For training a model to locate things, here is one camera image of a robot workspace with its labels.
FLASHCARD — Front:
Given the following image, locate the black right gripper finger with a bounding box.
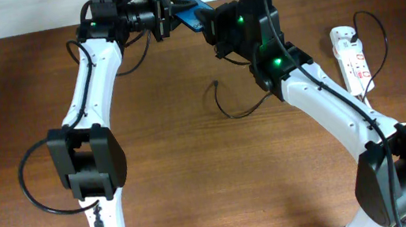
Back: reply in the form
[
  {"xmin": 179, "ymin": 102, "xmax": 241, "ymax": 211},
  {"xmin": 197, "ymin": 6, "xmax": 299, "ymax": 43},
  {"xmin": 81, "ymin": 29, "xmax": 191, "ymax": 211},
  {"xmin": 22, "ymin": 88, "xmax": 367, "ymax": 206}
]
[
  {"xmin": 202, "ymin": 20, "xmax": 218, "ymax": 46},
  {"xmin": 194, "ymin": 8, "xmax": 217, "ymax": 26}
]

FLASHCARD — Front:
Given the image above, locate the blue smartphone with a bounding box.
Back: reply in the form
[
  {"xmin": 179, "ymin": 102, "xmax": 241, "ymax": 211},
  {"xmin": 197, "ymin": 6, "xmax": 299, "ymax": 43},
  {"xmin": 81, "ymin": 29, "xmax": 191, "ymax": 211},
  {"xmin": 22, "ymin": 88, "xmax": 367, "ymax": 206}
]
[{"xmin": 176, "ymin": 0, "xmax": 212, "ymax": 32}]

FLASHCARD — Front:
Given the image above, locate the black USB charging cable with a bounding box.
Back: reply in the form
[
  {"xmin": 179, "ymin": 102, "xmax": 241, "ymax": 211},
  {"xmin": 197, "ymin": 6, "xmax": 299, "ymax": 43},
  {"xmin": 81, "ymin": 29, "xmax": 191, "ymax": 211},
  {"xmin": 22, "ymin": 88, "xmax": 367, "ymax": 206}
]
[{"xmin": 204, "ymin": 7, "xmax": 398, "ymax": 122}]

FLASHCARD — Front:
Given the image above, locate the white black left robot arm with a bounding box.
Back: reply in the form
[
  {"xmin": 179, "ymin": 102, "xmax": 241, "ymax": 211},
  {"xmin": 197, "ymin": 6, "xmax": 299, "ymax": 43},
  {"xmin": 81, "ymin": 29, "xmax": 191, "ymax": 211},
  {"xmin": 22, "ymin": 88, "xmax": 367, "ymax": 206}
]
[{"xmin": 47, "ymin": 0, "xmax": 200, "ymax": 227}]

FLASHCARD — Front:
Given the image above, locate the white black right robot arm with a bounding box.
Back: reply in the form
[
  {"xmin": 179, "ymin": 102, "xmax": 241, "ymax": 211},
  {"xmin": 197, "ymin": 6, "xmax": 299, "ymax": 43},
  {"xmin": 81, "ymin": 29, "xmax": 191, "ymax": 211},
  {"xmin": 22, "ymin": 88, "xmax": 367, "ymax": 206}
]
[{"xmin": 196, "ymin": 0, "xmax": 406, "ymax": 227}]

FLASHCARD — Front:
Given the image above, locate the black charger plug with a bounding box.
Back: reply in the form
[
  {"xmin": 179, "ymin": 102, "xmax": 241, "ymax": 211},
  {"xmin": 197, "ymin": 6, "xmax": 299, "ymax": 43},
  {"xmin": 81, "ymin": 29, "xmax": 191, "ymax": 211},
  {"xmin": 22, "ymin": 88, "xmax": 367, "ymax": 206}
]
[{"xmin": 350, "ymin": 33, "xmax": 359, "ymax": 43}]

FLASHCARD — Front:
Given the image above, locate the white power strip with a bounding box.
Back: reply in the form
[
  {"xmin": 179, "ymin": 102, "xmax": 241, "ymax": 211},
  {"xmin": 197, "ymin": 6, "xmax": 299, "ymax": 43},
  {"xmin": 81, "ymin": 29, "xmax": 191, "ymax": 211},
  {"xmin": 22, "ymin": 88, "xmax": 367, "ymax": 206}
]
[{"xmin": 330, "ymin": 26, "xmax": 374, "ymax": 96}]

